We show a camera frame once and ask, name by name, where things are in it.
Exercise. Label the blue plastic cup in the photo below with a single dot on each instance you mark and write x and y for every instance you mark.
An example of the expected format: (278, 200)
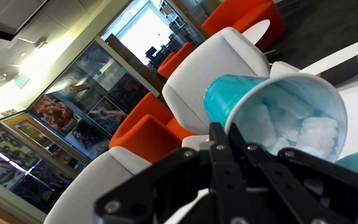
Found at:
(224, 94)

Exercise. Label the green exit sign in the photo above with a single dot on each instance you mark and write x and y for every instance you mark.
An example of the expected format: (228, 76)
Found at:
(22, 79)

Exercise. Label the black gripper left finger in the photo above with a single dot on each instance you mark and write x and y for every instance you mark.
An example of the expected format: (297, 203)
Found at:
(196, 186)

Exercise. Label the white foam pieces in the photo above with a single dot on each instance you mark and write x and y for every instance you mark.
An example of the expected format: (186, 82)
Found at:
(311, 132)

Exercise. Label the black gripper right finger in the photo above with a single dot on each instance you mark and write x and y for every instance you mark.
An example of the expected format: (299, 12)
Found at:
(304, 186)

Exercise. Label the black flat rectangular object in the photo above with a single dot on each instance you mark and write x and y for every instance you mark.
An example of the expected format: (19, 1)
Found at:
(341, 71)

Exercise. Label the grey toned art poster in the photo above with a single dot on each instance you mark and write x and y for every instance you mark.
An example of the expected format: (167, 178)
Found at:
(106, 113)

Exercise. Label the orange lounge chair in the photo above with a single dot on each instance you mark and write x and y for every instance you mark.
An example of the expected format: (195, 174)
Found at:
(237, 13)
(175, 62)
(146, 132)

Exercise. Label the white low-back lounge chair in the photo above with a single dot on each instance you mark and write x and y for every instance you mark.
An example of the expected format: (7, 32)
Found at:
(205, 69)
(88, 186)

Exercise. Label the red toned art poster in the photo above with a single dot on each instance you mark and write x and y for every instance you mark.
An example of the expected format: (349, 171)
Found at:
(55, 113)

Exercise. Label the small round white side table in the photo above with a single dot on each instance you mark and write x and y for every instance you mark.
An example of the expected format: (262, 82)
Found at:
(257, 32)

